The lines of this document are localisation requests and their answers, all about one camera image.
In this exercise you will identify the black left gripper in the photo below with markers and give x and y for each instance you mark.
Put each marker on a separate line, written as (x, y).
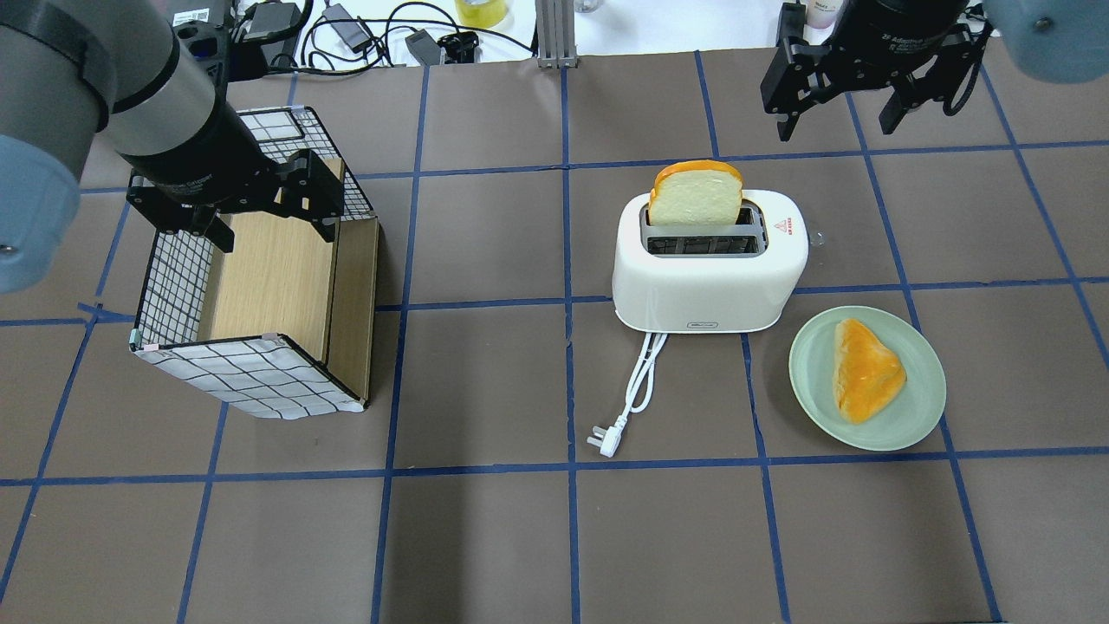
(192, 158)

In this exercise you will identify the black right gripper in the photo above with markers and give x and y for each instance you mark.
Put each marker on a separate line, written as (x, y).
(897, 28)

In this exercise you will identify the white toaster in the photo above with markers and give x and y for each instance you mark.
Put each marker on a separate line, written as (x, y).
(691, 280)

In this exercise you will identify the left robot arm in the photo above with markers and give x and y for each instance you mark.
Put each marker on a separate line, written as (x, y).
(73, 69)

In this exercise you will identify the toast slice in toaster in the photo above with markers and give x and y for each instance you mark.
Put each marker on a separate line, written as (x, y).
(695, 193)

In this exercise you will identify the black power brick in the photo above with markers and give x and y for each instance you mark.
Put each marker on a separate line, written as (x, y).
(271, 21)

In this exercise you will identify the black power adapter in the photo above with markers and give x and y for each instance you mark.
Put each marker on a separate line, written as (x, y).
(425, 49)

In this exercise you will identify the yellow tape roll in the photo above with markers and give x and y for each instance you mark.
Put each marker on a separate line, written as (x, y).
(481, 14)

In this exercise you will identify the orange bread on plate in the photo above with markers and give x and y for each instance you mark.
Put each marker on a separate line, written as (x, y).
(867, 375)

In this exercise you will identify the light green plate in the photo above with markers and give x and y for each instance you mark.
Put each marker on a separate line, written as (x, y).
(907, 419)

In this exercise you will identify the wire basket with wooden panels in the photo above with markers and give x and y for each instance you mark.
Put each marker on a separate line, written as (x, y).
(282, 326)

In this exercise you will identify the aluminium profile post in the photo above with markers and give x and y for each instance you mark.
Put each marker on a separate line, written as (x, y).
(554, 27)

